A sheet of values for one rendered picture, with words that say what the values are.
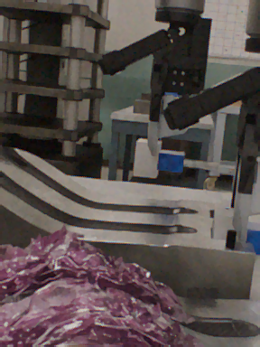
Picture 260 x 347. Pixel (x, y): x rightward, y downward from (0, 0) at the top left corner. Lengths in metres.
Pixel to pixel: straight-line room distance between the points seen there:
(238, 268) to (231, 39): 6.53
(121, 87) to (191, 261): 6.56
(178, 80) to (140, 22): 6.23
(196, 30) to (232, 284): 0.44
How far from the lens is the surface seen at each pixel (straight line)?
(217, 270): 0.66
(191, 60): 0.95
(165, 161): 0.98
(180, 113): 0.68
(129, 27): 7.20
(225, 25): 7.15
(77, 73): 4.63
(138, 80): 7.16
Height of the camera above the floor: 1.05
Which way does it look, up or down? 11 degrees down
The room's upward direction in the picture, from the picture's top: 6 degrees clockwise
